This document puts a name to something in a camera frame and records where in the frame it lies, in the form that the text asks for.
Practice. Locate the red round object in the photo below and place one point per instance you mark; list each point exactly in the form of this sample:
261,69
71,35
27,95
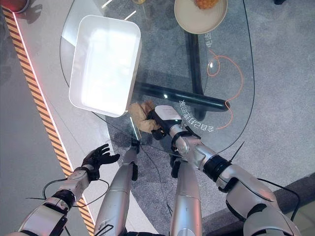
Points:
17,4

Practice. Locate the yellow glass object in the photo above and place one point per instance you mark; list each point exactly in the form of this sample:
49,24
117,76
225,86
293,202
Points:
138,1

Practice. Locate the silver right robot leg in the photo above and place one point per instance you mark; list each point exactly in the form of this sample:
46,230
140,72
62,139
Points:
184,196

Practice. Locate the silver left robot leg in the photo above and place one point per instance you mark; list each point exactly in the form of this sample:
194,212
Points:
118,194

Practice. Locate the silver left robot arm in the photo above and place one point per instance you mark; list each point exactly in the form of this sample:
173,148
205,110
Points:
53,204

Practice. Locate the black table leg frame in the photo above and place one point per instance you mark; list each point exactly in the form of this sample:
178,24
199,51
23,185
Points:
189,81

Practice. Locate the white rectangular plastic basket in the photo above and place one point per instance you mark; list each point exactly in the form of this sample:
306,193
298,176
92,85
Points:
104,65

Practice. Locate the yellow black hazard tape strip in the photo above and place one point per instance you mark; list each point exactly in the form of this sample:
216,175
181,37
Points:
44,110

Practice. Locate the silver robot leg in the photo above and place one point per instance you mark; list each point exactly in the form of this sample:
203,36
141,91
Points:
118,194
184,196

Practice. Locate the beige round plate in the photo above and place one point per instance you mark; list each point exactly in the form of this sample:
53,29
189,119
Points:
200,16

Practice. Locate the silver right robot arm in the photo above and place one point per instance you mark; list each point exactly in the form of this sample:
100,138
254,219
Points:
236,186

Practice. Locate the yellow pineapple-like food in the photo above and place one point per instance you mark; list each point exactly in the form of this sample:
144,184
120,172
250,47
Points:
205,3

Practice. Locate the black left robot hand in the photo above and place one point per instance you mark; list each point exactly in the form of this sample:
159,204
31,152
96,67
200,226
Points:
94,157

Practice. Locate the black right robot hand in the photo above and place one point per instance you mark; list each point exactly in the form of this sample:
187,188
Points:
162,120

